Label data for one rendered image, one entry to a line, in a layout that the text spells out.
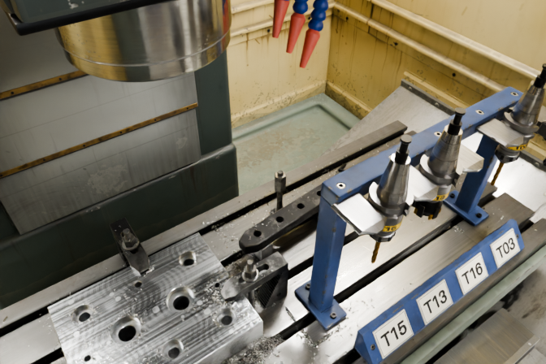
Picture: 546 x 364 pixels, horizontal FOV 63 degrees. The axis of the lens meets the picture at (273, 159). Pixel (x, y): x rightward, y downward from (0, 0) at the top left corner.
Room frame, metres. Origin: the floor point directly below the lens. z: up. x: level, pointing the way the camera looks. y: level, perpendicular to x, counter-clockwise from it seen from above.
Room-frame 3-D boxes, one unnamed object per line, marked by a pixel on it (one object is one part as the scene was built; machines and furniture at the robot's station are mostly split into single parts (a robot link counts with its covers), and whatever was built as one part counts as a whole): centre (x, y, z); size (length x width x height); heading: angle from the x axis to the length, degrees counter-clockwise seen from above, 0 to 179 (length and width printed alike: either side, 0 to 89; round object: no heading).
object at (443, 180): (0.52, -0.26, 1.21); 0.06 x 0.06 x 0.03
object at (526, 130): (0.64, -0.44, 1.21); 0.06 x 0.06 x 0.03
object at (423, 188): (0.49, -0.22, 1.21); 0.07 x 0.05 x 0.01; 35
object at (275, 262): (0.46, 0.03, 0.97); 0.13 x 0.03 x 0.15; 125
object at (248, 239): (0.65, -0.04, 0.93); 0.26 x 0.05 x 0.06; 130
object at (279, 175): (0.70, -0.02, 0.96); 0.03 x 0.03 x 0.13
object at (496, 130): (0.61, -0.40, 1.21); 0.07 x 0.05 x 0.01; 35
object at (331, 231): (0.47, -0.10, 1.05); 0.10 x 0.05 x 0.30; 35
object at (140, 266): (0.53, 0.27, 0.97); 0.13 x 0.03 x 0.15; 35
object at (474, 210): (0.72, -0.45, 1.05); 0.10 x 0.05 x 0.30; 35
